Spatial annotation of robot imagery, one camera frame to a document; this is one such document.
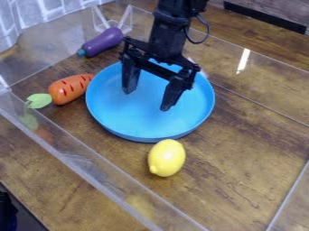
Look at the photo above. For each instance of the blue round tray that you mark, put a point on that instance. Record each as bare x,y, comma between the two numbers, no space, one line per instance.
131,115

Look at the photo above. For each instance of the white grid curtain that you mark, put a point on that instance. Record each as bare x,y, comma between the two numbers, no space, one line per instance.
20,14

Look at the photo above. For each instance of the purple toy eggplant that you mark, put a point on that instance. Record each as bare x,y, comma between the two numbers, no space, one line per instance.
105,40

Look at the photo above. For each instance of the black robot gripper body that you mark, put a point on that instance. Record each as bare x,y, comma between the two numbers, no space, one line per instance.
159,55

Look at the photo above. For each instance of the clear acrylic enclosure wall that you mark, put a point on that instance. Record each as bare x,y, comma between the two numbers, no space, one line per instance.
81,179

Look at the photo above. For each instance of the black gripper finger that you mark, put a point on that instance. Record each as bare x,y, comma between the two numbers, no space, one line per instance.
129,75
176,86

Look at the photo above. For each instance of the orange toy carrot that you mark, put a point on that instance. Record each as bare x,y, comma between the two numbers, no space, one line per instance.
61,91

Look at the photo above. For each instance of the yellow toy lemon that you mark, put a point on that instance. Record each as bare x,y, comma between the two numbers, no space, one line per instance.
165,158

